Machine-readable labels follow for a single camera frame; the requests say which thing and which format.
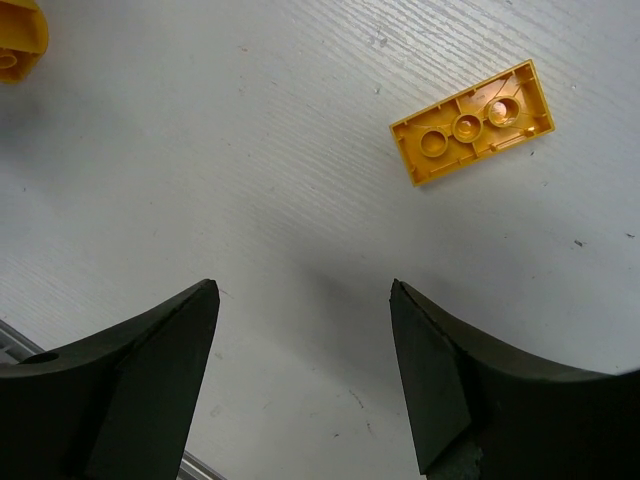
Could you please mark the orange rectangular lego brick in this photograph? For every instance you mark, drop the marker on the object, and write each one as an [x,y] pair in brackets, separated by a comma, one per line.
[488,118]

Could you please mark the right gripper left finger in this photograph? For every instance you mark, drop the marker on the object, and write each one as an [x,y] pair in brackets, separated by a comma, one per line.
[117,404]

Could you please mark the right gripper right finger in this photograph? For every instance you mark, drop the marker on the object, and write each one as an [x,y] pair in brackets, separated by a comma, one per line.
[480,408]

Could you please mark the yellow rounded lego brick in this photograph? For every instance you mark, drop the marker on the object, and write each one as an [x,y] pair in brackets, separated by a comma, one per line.
[24,39]

